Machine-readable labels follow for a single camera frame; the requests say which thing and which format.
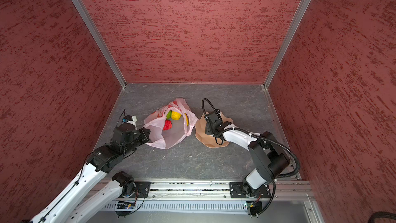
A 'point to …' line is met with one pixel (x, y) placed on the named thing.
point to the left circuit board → (124, 205)
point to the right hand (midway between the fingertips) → (211, 131)
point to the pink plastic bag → (168, 139)
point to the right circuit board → (254, 207)
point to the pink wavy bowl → (207, 139)
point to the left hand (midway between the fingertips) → (151, 134)
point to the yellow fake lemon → (175, 115)
